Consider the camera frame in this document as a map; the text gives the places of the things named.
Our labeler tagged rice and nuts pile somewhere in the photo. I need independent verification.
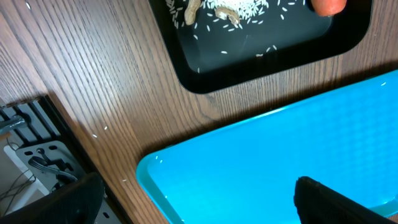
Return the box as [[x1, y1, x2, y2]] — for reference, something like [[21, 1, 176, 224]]
[[164, 0, 269, 29]]

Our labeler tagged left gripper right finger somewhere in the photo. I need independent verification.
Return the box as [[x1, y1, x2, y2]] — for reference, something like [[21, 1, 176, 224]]
[[294, 176, 394, 224]]

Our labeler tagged orange carrot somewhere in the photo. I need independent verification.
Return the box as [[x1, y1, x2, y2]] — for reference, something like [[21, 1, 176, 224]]
[[311, 0, 347, 17]]

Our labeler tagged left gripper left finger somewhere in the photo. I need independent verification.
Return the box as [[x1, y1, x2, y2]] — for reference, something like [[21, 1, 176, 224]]
[[1, 172, 104, 224]]

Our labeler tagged teal serving tray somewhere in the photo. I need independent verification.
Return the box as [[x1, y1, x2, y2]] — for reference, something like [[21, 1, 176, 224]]
[[136, 72, 397, 223]]

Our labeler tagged black waste tray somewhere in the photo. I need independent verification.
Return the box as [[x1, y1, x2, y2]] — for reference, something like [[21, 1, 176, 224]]
[[150, 0, 373, 94]]

